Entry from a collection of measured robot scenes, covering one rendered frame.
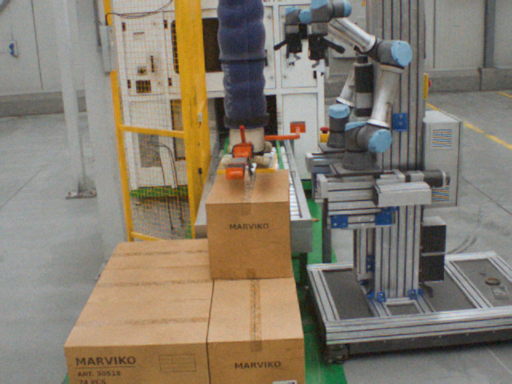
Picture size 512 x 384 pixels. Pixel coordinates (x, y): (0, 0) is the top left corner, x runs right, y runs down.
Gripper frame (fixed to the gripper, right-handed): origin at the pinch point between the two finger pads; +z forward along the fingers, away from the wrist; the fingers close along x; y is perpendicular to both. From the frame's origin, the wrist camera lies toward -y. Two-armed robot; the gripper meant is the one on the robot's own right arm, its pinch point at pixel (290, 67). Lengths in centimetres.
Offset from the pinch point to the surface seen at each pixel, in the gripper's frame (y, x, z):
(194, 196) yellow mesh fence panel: -81, 31, 92
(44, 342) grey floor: -134, -91, 147
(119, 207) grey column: -130, 10, 96
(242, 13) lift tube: -3, -75, -34
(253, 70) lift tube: -1, -72, -6
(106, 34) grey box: -123, 7, -25
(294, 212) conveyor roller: -3, 9, 93
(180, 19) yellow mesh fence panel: -80, 30, -31
